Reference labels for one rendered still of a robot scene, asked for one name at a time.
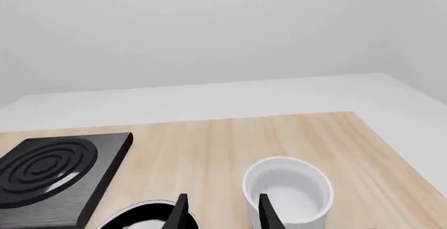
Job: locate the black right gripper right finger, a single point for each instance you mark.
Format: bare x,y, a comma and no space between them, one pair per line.
268,214

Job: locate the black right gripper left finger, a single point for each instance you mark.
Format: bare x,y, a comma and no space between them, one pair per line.
179,214

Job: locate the flat black stove plate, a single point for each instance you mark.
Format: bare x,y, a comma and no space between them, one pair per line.
52,171

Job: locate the white ribbed cup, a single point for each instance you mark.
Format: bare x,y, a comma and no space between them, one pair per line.
290,187

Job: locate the black frying pan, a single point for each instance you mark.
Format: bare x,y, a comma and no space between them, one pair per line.
146,214

